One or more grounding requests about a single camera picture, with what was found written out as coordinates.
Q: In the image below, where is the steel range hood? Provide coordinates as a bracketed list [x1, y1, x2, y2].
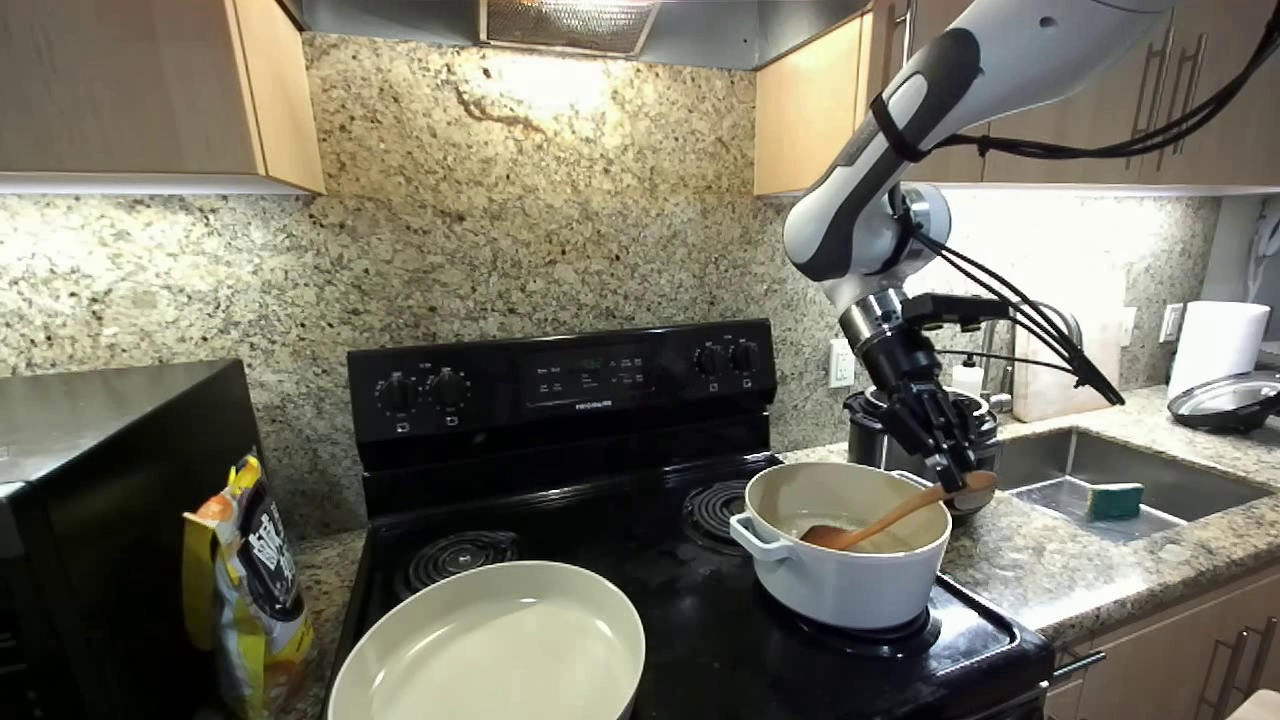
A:
[284, 0, 874, 70]

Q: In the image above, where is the black coil stove burner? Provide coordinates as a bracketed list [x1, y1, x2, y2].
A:
[685, 474, 751, 545]
[396, 528, 521, 601]

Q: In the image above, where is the metal cabinet handle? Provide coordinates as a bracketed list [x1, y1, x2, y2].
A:
[1166, 33, 1207, 159]
[1137, 36, 1171, 152]

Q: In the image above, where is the metal kitchen faucet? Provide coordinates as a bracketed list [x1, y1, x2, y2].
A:
[931, 298, 1070, 420]

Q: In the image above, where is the black steel pressure cooker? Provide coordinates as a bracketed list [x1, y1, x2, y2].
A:
[838, 385, 1000, 516]

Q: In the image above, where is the black electric stove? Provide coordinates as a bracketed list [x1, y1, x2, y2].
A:
[348, 314, 1057, 720]

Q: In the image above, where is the stainless steel sink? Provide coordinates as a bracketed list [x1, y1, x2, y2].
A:
[993, 425, 1274, 546]

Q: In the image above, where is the white enamel pot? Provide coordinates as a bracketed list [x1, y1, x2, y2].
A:
[729, 460, 954, 631]

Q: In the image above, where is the green sponge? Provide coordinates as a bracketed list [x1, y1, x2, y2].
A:
[1084, 474, 1146, 524]

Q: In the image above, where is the wooden base cabinet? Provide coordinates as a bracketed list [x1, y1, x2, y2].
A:
[1038, 555, 1280, 720]

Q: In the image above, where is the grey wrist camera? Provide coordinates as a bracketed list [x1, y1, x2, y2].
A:
[904, 290, 1012, 331]

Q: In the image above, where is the wooden wall cabinet beside hood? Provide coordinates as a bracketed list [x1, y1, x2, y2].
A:
[751, 0, 1280, 195]

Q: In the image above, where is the black microwave oven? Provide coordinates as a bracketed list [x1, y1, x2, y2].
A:
[0, 357, 265, 720]

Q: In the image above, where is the wooden spoon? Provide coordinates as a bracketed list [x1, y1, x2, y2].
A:
[797, 469, 1000, 553]

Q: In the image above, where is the yellow black snack bag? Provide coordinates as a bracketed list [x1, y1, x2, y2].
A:
[179, 450, 316, 720]

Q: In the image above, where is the cream shallow bowl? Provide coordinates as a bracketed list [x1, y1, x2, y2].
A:
[322, 555, 651, 720]

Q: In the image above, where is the black strap around arm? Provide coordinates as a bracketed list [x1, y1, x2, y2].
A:
[868, 86, 943, 168]

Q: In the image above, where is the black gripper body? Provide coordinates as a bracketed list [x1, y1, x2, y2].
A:
[870, 331, 978, 465]

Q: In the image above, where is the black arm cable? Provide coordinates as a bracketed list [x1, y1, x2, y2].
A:
[916, 0, 1280, 406]

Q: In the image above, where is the black pressure cooker lid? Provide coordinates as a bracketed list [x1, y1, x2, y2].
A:
[1166, 370, 1280, 436]

